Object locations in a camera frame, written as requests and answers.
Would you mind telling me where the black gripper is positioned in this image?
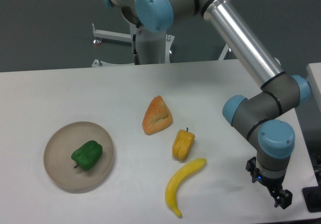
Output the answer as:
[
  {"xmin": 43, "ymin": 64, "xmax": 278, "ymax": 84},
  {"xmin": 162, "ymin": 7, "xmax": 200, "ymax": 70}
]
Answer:
[{"xmin": 245, "ymin": 157, "xmax": 292, "ymax": 209}]

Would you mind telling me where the green bell pepper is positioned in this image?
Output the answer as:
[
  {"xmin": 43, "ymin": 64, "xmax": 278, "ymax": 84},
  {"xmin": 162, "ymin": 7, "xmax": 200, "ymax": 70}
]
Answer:
[{"xmin": 71, "ymin": 140, "xmax": 103, "ymax": 171}]

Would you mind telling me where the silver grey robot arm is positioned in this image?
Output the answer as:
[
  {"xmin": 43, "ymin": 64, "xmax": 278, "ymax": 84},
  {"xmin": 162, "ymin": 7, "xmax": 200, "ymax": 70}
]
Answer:
[{"xmin": 103, "ymin": 0, "xmax": 310, "ymax": 208}]

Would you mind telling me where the yellow orange bell pepper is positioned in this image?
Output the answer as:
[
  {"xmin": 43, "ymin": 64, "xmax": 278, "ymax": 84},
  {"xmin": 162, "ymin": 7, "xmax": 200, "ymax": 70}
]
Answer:
[{"xmin": 172, "ymin": 128, "xmax": 195, "ymax": 161}]

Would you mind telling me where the beige round plate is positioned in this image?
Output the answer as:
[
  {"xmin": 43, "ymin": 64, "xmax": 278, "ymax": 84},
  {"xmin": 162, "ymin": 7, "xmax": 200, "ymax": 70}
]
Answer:
[{"xmin": 43, "ymin": 122, "xmax": 114, "ymax": 193}]

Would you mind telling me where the black device at table edge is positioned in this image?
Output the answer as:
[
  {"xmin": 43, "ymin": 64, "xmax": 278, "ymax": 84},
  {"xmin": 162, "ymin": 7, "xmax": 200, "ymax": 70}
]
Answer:
[{"xmin": 302, "ymin": 186, "xmax": 320, "ymax": 213}]

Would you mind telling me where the yellow banana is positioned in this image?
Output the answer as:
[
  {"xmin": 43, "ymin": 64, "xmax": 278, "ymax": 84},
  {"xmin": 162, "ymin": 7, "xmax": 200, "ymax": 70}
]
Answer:
[{"xmin": 165, "ymin": 158, "xmax": 207, "ymax": 218}]

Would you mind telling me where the white side table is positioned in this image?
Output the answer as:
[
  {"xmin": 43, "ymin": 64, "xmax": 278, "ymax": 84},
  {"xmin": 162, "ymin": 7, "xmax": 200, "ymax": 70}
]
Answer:
[{"xmin": 292, "ymin": 62, "xmax": 321, "ymax": 111}]

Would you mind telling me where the orange triangular pastry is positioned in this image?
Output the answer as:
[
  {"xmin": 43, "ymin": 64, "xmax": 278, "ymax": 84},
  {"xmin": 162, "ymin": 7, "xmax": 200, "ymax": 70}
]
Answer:
[{"xmin": 142, "ymin": 95, "xmax": 173, "ymax": 135}]

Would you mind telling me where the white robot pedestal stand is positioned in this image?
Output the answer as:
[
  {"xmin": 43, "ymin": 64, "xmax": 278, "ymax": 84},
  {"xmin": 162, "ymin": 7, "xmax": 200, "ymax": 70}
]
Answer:
[{"xmin": 90, "ymin": 5, "xmax": 234, "ymax": 68}]

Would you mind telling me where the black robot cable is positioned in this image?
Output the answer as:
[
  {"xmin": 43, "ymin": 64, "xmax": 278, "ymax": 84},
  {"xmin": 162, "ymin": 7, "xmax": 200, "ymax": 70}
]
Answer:
[{"xmin": 132, "ymin": 20, "xmax": 142, "ymax": 65}]

